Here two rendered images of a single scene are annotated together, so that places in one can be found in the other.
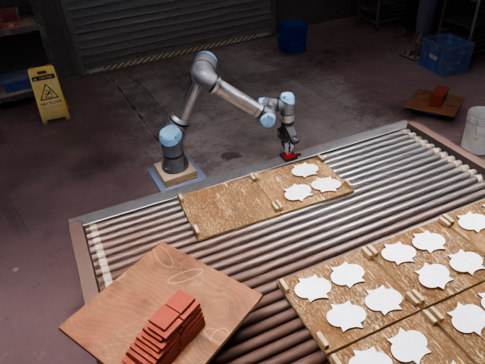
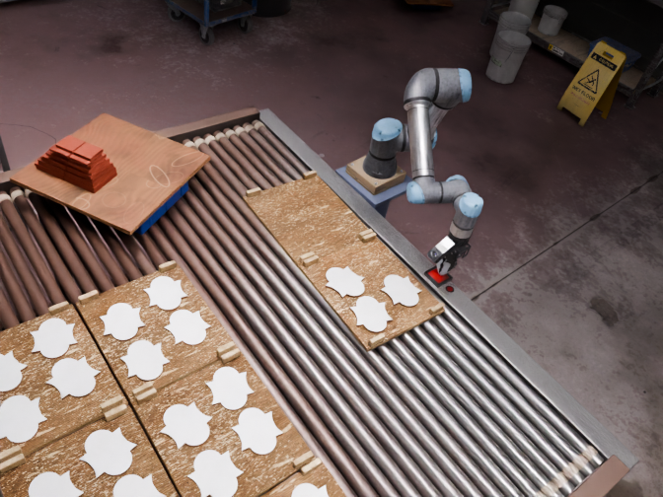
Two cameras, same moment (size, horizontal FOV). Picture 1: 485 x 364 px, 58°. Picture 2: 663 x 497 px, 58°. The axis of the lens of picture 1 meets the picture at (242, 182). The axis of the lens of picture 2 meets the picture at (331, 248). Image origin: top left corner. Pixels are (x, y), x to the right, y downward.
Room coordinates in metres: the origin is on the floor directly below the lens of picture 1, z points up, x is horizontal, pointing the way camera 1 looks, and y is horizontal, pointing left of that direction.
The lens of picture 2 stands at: (1.13, -1.56, 2.50)
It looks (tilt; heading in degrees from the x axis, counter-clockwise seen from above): 45 degrees down; 67
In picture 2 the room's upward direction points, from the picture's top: 12 degrees clockwise
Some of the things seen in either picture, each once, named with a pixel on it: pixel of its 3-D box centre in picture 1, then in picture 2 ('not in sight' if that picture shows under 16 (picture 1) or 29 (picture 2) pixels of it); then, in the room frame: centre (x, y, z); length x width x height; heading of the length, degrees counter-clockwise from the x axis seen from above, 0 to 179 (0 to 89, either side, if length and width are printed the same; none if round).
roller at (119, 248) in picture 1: (285, 195); (349, 277); (1.78, -0.22, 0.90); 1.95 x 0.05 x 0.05; 113
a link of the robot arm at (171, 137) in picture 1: (171, 140); (387, 137); (2.07, 0.37, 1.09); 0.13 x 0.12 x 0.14; 174
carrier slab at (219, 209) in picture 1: (226, 205); (308, 217); (1.68, 0.08, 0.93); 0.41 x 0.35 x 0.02; 111
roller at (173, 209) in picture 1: (271, 180); (381, 262); (1.92, -0.16, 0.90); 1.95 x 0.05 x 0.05; 113
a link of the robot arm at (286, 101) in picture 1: (286, 103); (468, 210); (2.12, -0.26, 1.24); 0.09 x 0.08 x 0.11; 84
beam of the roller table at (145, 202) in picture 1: (261, 170); (403, 253); (2.03, -0.11, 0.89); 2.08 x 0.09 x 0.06; 113
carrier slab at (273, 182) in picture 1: (301, 183); (371, 288); (1.83, -0.30, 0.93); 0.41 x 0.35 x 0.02; 111
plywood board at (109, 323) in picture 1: (163, 312); (115, 168); (0.98, 0.30, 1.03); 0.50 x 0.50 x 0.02; 52
